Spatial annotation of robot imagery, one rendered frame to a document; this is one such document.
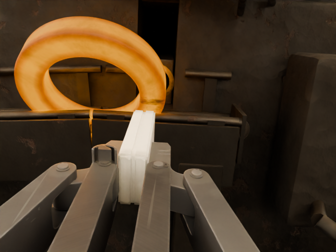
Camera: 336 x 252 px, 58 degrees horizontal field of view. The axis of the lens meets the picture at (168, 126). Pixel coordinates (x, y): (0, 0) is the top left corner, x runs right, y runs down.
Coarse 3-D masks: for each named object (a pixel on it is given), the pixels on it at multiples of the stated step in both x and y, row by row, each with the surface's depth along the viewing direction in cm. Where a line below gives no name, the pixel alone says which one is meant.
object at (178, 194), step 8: (152, 144) 18; (160, 144) 18; (168, 144) 18; (152, 152) 17; (160, 152) 17; (168, 152) 17; (152, 160) 16; (168, 160) 16; (176, 176) 15; (176, 184) 14; (176, 192) 14; (184, 192) 14; (176, 200) 14; (184, 200) 14; (176, 208) 14; (184, 208) 14; (192, 208) 14
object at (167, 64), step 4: (156, 52) 66; (160, 52) 67; (164, 52) 68; (168, 52) 69; (172, 52) 72; (160, 56) 55; (164, 56) 55; (168, 56) 56; (172, 56) 57; (164, 60) 50; (168, 60) 50; (172, 60) 50; (164, 64) 50; (168, 64) 50; (172, 64) 50; (164, 68) 50; (168, 68) 50; (172, 68) 50; (168, 72) 50; (172, 72) 50; (168, 76) 50; (172, 76) 50; (172, 80) 50; (172, 84) 51; (168, 88) 51; (168, 92) 51; (168, 96) 52; (168, 100) 52
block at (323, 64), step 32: (288, 64) 44; (320, 64) 36; (288, 96) 44; (320, 96) 37; (288, 128) 43; (320, 128) 38; (288, 160) 42; (320, 160) 40; (288, 192) 42; (320, 192) 41; (288, 224) 43
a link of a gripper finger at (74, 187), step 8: (112, 144) 18; (120, 144) 18; (88, 168) 15; (80, 176) 14; (72, 184) 14; (80, 184) 14; (64, 192) 14; (72, 192) 14; (112, 192) 15; (56, 200) 14; (64, 200) 14; (72, 200) 14; (112, 200) 15; (56, 208) 14; (64, 208) 14
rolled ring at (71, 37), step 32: (32, 32) 34; (64, 32) 31; (96, 32) 31; (128, 32) 33; (32, 64) 34; (128, 64) 34; (160, 64) 36; (32, 96) 38; (64, 96) 42; (160, 96) 38
